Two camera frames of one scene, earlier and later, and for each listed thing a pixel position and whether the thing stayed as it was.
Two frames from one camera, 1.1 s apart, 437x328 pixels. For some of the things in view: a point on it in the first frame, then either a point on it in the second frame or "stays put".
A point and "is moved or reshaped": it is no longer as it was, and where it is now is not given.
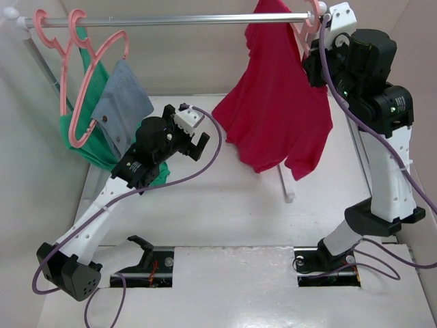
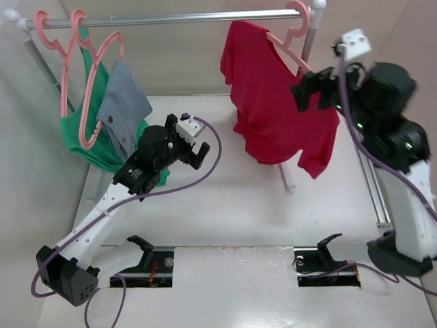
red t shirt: x=272 y=112 is moved or reshaped
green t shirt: x=79 y=131 stays put
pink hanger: x=302 y=31 → x=293 y=32
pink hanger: x=53 y=44 stays put
